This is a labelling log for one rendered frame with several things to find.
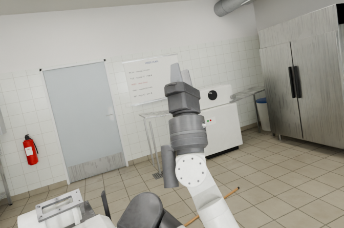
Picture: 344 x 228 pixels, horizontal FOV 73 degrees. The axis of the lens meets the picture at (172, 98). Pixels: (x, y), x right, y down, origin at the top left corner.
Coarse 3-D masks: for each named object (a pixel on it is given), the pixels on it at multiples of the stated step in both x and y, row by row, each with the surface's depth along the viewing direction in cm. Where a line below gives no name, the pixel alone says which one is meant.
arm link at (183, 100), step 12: (168, 84) 54; (180, 84) 54; (168, 96) 56; (180, 96) 54; (192, 96) 57; (168, 108) 55; (180, 108) 53; (192, 108) 55; (168, 120) 56; (180, 120) 52; (192, 120) 52; (204, 120) 55; (180, 132) 52; (192, 132) 51; (204, 132) 53
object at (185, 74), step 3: (186, 69) 62; (183, 72) 63; (186, 72) 62; (183, 75) 62; (186, 75) 62; (189, 75) 62; (183, 78) 62; (186, 78) 62; (189, 78) 61; (183, 81) 62; (186, 81) 62; (189, 81) 61; (189, 84) 61
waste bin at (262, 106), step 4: (256, 100) 511; (260, 100) 503; (264, 100) 494; (256, 104) 512; (260, 104) 496; (264, 104) 488; (260, 108) 499; (264, 108) 491; (260, 112) 503; (264, 112) 493; (260, 116) 508; (264, 116) 496; (268, 116) 490; (260, 120) 518; (264, 120) 499; (268, 120) 492; (264, 124) 501; (268, 124) 494; (264, 128) 505; (268, 128) 496
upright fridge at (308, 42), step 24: (288, 24) 355; (312, 24) 319; (336, 24) 290; (264, 48) 405; (288, 48) 359; (312, 48) 322; (336, 48) 292; (264, 72) 417; (288, 72) 368; (312, 72) 329; (336, 72) 298; (288, 96) 378; (312, 96) 337; (336, 96) 304; (288, 120) 389; (312, 120) 346; (336, 120) 311; (336, 144) 319
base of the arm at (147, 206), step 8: (144, 192) 64; (136, 200) 62; (144, 200) 62; (152, 200) 61; (160, 200) 61; (128, 208) 61; (136, 208) 61; (144, 208) 60; (152, 208) 60; (160, 208) 60; (128, 216) 59; (136, 216) 59; (144, 216) 59; (152, 216) 58; (160, 216) 59; (120, 224) 58; (128, 224) 58; (136, 224) 57; (144, 224) 57; (152, 224) 57
